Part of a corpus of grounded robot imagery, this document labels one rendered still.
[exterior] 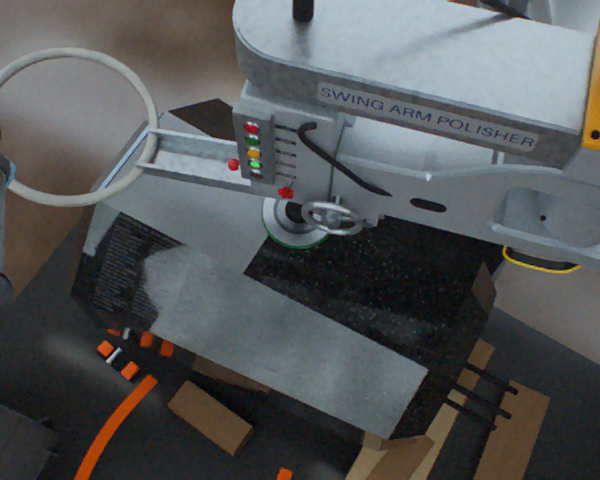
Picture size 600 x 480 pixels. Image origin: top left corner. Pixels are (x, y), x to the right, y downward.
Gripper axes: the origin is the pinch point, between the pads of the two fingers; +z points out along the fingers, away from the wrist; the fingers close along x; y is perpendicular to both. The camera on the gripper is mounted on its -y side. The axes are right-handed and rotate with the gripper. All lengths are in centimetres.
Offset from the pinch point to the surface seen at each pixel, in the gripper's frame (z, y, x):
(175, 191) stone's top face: 8, 19, 50
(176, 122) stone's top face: 9, -5, 54
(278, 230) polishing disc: -2, 39, 75
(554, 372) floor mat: 63, 93, 186
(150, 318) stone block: 27, 51, 37
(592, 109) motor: -98, 57, 108
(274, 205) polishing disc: -1, 31, 76
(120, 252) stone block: 18.9, 31.1, 31.5
